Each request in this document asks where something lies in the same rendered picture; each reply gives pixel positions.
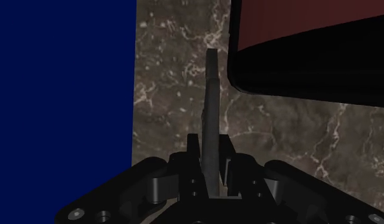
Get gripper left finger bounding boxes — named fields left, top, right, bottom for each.
left=54, top=133, right=209, bottom=224

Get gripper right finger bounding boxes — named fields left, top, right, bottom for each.
left=218, top=133, right=384, bottom=224

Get dark grey slender bar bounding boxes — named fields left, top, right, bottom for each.
left=200, top=48, right=222, bottom=198

